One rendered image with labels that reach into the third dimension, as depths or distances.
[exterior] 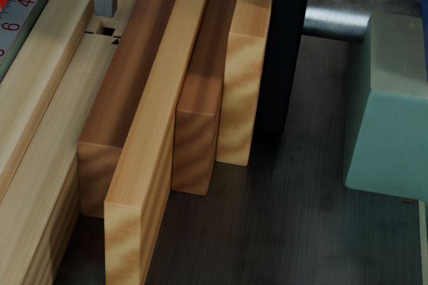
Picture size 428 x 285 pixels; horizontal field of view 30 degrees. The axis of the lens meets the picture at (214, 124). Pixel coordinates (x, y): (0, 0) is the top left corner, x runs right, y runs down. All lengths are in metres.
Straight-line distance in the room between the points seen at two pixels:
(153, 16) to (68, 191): 0.11
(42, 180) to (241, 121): 0.10
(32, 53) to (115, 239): 0.11
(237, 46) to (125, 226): 0.10
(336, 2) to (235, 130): 0.08
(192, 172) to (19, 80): 0.09
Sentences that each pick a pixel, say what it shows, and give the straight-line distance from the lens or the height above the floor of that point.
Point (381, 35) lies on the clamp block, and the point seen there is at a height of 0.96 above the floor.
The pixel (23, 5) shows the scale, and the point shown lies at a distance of 0.39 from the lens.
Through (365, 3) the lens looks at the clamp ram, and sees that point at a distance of 0.40.
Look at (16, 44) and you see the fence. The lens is 0.37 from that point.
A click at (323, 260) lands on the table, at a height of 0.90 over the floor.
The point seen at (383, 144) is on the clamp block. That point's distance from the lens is 0.37.
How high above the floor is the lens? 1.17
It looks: 41 degrees down
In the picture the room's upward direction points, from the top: 6 degrees clockwise
